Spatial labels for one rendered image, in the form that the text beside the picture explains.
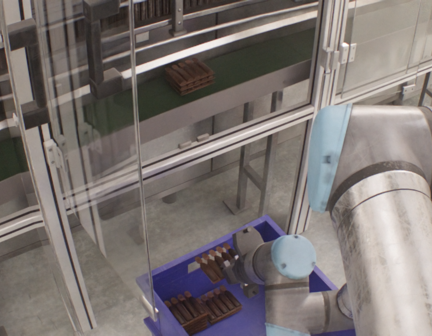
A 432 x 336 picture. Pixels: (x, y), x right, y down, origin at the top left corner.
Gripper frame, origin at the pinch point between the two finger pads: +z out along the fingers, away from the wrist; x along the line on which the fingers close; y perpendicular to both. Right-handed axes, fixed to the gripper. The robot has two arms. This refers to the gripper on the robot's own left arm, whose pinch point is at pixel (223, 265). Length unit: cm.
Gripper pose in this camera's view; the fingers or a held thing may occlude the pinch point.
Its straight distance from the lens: 144.5
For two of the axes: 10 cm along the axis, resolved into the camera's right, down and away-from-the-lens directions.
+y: 4.4, 8.9, -1.0
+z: -3.3, 2.6, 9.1
